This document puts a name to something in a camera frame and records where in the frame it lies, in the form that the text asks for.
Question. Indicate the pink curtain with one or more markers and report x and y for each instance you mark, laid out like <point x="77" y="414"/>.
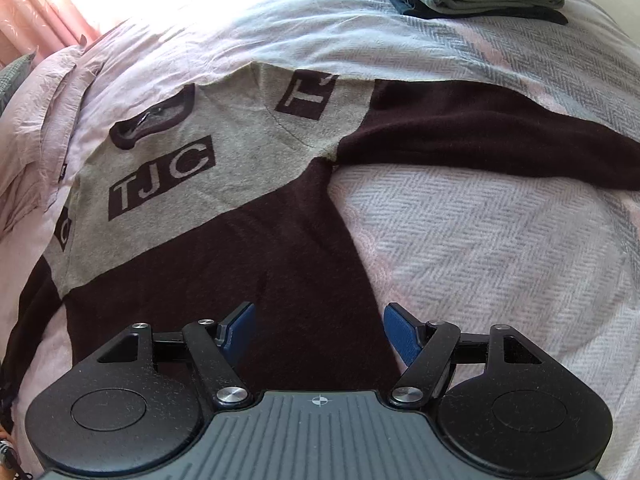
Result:
<point x="30" y="10"/>

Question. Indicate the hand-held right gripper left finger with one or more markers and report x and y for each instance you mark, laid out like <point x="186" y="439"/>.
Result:
<point x="240" y="337"/>

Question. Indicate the grey checked pillow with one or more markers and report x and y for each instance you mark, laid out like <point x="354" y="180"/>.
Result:
<point x="12" y="80"/>

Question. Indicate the folded dark navy garment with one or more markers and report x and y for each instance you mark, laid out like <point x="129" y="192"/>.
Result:
<point x="500" y="16"/>

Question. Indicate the dark brown and grey sweater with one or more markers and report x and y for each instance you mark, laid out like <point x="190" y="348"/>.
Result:
<point x="300" y="240"/>

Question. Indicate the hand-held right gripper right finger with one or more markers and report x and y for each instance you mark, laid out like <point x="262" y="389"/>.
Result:
<point x="402" y="335"/>

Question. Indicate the folded grey garment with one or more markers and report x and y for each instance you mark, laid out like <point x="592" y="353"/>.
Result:
<point x="495" y="0"/>

